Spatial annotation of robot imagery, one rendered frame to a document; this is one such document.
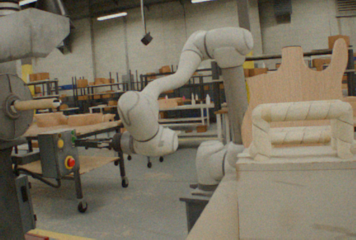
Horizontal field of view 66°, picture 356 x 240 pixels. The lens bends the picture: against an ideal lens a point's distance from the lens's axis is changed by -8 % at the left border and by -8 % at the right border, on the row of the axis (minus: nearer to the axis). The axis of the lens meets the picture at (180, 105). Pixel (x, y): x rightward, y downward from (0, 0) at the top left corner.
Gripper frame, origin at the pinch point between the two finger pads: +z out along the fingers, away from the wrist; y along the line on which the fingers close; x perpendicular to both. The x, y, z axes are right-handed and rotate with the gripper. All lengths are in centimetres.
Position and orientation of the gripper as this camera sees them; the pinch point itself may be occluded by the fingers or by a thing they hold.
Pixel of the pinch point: (82, 142)
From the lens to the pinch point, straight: 128.3
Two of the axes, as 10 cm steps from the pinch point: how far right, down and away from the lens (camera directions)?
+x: -0.8, -10.0, -0.5
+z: -9.5, 0.6, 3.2
